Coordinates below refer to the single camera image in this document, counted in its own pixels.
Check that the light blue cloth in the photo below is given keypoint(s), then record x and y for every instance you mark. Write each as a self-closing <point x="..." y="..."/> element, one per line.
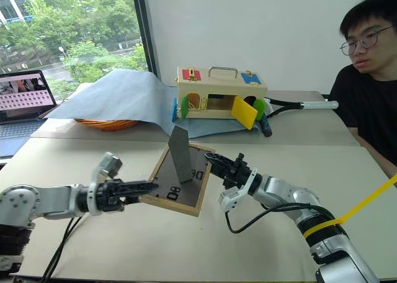
<point x="124" y="100"/>

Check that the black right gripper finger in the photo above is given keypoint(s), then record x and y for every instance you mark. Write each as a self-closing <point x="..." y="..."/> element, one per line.
<point x="218" y="171"/>
<point x="220" y="160"/>

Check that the black ribbed housing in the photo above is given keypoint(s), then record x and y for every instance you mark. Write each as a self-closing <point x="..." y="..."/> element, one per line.
<point x="12" y="245"/>

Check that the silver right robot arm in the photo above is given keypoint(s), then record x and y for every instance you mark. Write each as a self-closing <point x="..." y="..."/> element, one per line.
<point x="297" y="199"/>

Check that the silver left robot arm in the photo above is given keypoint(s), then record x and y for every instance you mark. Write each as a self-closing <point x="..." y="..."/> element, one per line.
<point x="46" y="199"/>

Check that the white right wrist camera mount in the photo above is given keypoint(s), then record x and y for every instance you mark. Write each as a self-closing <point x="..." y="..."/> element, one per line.
<point x="231" y="200"/>

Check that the round black eyeglasses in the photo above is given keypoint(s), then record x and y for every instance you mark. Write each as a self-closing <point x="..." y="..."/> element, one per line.
<point x="361" y="42"/>

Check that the wooden picture frame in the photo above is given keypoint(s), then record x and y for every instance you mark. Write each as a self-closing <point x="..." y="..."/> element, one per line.
<point x="183" y="177"/>

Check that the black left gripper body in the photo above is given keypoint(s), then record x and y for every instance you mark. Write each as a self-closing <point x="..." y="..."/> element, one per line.
<point x="109" y="196"/>

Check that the blue and black pen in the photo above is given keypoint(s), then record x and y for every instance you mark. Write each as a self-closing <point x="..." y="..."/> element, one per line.
<point x="266" y="126"/>

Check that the black window frame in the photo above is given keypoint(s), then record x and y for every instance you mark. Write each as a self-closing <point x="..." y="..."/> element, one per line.
<point x="145" y="28"/>

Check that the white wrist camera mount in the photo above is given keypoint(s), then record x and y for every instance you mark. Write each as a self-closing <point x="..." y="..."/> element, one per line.
<point x="107" y="165"/>
<point x="231" y="200"/>

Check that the wooden lock box toy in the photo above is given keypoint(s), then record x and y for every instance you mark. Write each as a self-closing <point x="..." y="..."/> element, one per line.
<point x="217" y="87"/>

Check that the orange woven basket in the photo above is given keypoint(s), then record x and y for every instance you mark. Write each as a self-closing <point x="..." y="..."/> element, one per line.
<point x="107" y="124"/>

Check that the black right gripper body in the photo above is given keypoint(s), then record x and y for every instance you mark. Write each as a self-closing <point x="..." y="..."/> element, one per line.
<point x="237" y="172"/>

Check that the open laptop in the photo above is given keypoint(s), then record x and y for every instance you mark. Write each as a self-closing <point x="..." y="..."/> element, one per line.
<point x="21" y="109"/>

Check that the person in black shirt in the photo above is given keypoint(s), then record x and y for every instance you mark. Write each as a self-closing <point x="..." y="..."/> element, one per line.
<point x="369" y="103"/>

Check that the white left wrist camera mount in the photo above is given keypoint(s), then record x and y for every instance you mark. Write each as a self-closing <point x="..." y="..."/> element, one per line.
<point x="107" y="165"/>

